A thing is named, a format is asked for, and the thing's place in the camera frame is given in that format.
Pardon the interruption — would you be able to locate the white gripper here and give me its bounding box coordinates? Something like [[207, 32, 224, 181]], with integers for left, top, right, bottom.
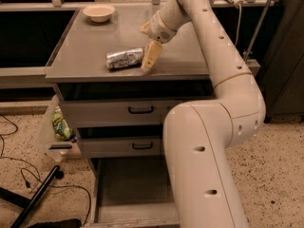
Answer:
[[140, 11, 177, 72]]

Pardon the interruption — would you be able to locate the silver redbull can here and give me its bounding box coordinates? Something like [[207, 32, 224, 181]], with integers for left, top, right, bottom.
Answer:
[[105, 47, 144, 70]]

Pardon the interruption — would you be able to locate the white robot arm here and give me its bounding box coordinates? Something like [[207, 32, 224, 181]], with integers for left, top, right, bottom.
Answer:
[[141, 0, 266, 228]]

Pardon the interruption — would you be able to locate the grey drawer cabinet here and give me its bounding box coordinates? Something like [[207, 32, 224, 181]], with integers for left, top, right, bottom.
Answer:
[[45, 4, 222, 228]]

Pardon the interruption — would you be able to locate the grey top drawer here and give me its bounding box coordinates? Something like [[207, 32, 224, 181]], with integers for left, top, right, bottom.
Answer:
[[59, 99, 181, 128]]

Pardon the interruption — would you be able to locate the grey drawer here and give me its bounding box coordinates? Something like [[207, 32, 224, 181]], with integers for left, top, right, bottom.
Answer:
[[78, 137, 163, 158], [59, 99, 181, 128], [87, 156, 180, 228]]

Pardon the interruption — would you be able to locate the grey middle drawer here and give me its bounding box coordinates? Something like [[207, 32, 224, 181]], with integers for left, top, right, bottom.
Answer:
[[78, 137, 163, 158]]

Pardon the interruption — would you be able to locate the grey bottom drawer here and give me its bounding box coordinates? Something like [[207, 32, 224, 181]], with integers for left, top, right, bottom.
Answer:
[[87, 156, 180, 228]]

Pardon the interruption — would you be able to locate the white bowl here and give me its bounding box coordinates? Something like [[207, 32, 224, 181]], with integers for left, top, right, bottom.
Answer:
[[83, 5, 115, 23]]

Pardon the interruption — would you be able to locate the green snack bag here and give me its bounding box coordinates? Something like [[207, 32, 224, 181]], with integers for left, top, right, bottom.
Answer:
[[51, 112, 72, 142]]

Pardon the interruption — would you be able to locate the dark cabinet at right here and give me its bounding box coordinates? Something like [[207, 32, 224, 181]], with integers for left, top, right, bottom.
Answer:
[[258, 0, 304, 123]]

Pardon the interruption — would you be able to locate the clear plastic bin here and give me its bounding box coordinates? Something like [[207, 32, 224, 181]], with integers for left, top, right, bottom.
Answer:
[[36, 96, 81, 162]]

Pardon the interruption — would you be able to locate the black stand leg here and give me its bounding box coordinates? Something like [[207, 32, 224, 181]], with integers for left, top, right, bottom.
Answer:
[[0, 165, 63, 228]]

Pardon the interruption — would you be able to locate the white hanging cable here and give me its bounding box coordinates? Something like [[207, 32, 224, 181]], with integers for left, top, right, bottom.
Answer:
[[233, 3, 243, 48]]

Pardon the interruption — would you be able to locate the grey metal rail frame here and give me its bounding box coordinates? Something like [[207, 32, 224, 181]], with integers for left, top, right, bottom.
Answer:
[[0, 0, 281, 90]]

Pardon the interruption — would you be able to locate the black floor cable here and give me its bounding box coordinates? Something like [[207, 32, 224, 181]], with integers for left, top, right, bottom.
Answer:
[[0, 113, 92, 225]]

